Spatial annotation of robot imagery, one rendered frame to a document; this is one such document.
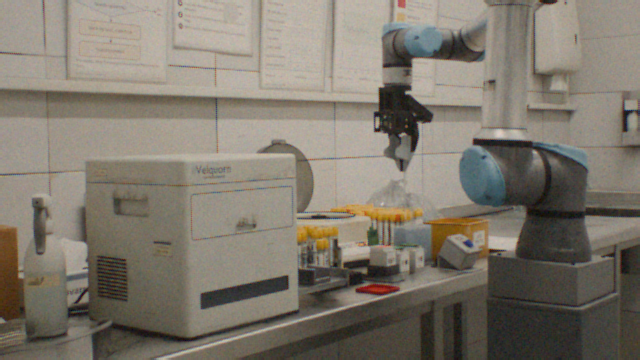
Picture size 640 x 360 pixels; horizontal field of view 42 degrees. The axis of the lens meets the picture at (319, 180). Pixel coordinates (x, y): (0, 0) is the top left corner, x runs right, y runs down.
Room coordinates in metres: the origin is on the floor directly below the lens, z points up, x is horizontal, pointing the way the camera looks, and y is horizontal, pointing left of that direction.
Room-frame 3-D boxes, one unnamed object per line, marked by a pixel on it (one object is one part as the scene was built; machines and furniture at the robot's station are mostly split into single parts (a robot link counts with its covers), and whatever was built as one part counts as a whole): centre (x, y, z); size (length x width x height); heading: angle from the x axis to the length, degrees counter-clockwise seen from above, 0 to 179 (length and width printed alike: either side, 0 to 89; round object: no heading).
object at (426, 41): (1.99, -0.25, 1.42); 0.11 x 0.11 x 0.08; 23
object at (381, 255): (1.90, -0.14, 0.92); 0.05 x 0.04 x 0.06; 51
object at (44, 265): (1.41, 0.47, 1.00); 0.09 x 0.08 x 0.24; 51
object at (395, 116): (2.07, -0.19, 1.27); 0.09 x 0.08 x 0.12; 133
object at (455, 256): (2.05, -0.33, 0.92); 0.13 x 0.07 x 0.08; 51
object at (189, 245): (1.55, 0.23, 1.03); 0.31 x 0.27 x 0.30; 141
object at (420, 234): (2.11, -0.23, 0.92); 0.10 x 0.07 x 0.10; 133
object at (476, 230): (2.23, -0.36, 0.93); 0.13 x 0.13 x 0.10; 55
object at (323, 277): (1.64, 0.03, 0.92); 0.21 x 0.07 x 0.05; 141
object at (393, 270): (1.90, -0.14, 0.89); 0.09 x 0.05 x 0.04; 51
